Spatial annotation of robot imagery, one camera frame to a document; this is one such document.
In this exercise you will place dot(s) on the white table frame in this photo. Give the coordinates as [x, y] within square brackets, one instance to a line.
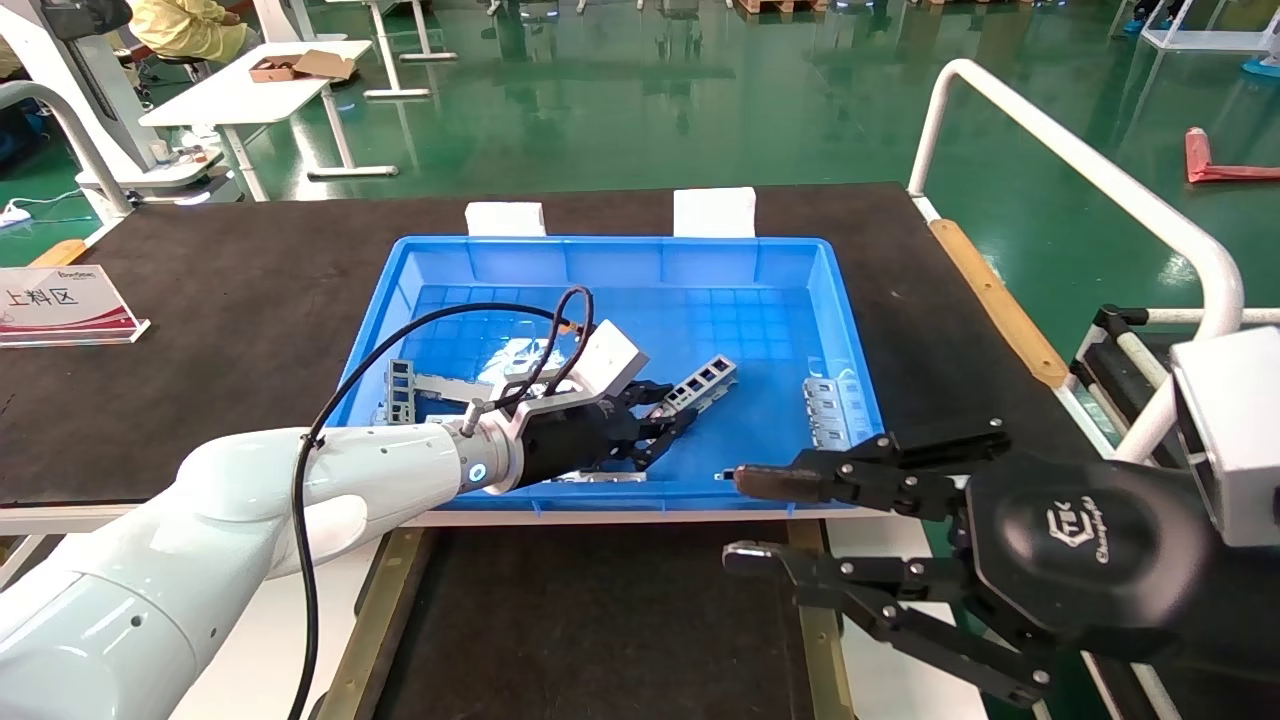
[385, 50]

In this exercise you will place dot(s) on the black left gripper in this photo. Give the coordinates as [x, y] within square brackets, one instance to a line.
[570, 445]

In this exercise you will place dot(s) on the grey curved tube rail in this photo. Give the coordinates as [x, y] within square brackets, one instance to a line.
[85, 150]

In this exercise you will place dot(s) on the white work table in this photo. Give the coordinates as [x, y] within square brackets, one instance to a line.
[240, 95]

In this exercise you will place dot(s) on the white machine stand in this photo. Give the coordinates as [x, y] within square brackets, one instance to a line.
[90, 90]

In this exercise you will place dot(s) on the small white foam block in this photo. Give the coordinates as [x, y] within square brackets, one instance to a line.
[505, 220]

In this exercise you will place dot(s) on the white power adapter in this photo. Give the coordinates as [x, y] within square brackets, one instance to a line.
[15, 213]

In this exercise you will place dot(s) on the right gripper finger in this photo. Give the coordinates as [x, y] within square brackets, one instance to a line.
[790, 480]

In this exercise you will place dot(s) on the long silver L bracket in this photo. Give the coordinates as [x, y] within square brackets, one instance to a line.
[402, 385]

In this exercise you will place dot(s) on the acrylic sign placard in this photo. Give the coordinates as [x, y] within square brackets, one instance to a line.
[60, 305]

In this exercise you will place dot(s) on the tall white foam block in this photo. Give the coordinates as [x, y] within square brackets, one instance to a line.
[714, 212]

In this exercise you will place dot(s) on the silver metal bracket with cutouts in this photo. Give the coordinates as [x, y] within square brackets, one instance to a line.
[710, 375]

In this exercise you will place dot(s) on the white tube guard rail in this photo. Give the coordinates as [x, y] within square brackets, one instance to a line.
[1100, 175]

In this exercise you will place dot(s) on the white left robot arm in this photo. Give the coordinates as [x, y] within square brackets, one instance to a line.
[330, 480]

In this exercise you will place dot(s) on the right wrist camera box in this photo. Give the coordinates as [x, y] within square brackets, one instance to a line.
[1240, 430]

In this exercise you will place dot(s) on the short wooden edge strip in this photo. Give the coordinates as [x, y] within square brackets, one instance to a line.
[60, 254]

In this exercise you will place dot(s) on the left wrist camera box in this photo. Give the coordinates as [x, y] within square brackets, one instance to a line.
[610, 360]

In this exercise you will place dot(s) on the blue plastic bin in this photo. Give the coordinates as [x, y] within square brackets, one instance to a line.
[700, 300]

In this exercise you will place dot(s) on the person in yellow jacket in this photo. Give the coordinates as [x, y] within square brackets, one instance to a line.
[190, 25]

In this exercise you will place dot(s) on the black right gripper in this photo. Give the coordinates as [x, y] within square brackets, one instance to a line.
[1090, 550]

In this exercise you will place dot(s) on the long wooden edge strip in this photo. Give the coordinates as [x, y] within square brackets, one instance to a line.
[990, 300]

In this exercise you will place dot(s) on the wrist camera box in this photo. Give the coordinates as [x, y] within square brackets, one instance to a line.
[610, 360]
[1240, 430]

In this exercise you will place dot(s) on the long thin silver part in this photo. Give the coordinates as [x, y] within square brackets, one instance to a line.
[610, 478]

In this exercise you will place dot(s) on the white floor frame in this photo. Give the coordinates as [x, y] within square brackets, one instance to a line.
[1220, 40]

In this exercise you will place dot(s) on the clear plastic bag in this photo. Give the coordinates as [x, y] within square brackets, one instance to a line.
[520, 352]

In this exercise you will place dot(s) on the brass edge strip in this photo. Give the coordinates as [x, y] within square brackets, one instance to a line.
[375, 640]
[828, 675]

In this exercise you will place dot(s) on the open cardboard box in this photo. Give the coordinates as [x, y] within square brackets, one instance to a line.
[300, 68]

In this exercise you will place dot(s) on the black rubber table mat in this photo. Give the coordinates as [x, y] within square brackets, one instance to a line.
[250, 300]

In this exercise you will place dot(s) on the silver clip bracket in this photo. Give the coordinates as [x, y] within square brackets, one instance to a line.
[830, 410]

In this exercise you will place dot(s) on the red floor object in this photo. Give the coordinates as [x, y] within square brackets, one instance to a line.
[1200, 160]

